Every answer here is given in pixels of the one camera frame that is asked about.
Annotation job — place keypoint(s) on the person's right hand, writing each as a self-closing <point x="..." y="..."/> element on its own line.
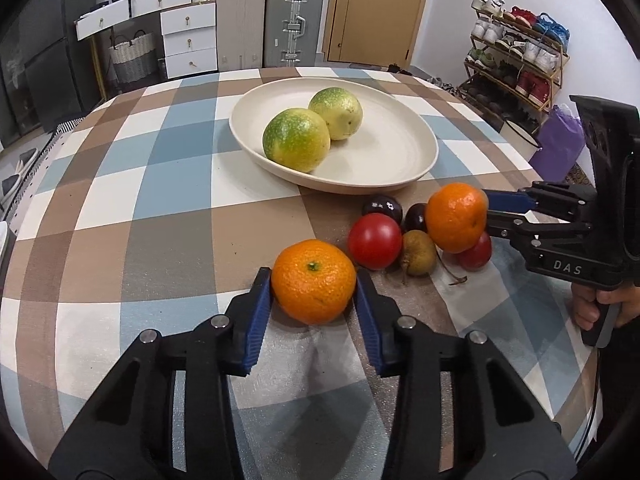
<point x="585" y="310"/>

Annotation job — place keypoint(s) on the brown longan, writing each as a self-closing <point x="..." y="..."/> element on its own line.
<point x="417" y="254"/>

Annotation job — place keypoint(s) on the dark refrigerator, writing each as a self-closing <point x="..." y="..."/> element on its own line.
<point x="45" y="60"/>

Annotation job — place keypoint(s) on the checked tablecloth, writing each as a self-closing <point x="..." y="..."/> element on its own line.
<point x="150" y="220"/>

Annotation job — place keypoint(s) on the rows of shoes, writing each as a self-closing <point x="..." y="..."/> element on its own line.
<point x="530" y="55"/>

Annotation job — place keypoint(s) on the white bucket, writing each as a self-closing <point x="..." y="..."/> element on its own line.
<point x="520" y="135"/>

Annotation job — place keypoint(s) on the woven storage basket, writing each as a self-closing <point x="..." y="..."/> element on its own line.
<point x="134" y="57"/>

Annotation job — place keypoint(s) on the dark cherry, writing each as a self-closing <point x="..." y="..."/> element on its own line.
<point x="415" y="217"/>
<point x="381" y="207"/>

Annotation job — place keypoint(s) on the purple bag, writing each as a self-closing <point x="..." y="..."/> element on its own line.
<point x="557" y="145"/>

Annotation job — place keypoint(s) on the striped floor mat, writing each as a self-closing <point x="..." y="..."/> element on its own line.
<point x="67" y="125"/>

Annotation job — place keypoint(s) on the green yellow passion fruit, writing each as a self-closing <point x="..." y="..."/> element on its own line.
<point x="336" y="112"/>
<point x="296" y="139"/>

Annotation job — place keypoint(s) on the wooden door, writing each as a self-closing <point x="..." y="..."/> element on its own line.
<point x="375" y="10"/>

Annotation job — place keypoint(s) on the beige suitcase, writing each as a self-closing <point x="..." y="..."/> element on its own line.
<point x="241" y="20"/>

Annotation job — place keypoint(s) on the silver suitcase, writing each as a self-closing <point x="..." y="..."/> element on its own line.
<point x="294" y="20"/>

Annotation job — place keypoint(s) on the cream round plate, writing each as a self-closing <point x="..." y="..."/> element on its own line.
<point x="390" y="145"/>

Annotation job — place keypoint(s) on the metal shoe rack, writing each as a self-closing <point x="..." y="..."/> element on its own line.
<point x="552" y="77"/>

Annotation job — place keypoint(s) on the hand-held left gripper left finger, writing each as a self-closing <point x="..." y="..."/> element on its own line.
<point x="257" y="320"/>

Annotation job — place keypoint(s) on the white drawer cabinet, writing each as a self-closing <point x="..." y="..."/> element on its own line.
<point x="187" y="40"/>

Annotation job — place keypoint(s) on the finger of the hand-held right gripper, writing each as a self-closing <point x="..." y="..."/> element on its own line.
<point x="505" y="201"/>
<point x="505" y="225"/>

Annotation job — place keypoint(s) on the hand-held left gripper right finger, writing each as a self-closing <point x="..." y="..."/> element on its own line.
<point x="367" y="320"/>

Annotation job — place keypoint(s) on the red tomato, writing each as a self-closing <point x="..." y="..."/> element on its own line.
<point x="375" y="241"/>
<point x="477" y="256"/>

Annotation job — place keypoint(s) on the orange mandarin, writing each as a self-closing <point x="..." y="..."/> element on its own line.
<point x="313" y="282"/>
<point x="456" y="217"/>

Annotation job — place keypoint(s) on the grey white slipper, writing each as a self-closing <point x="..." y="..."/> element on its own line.
<point x="10" y="189"/>
<point x="22" y="160"/>

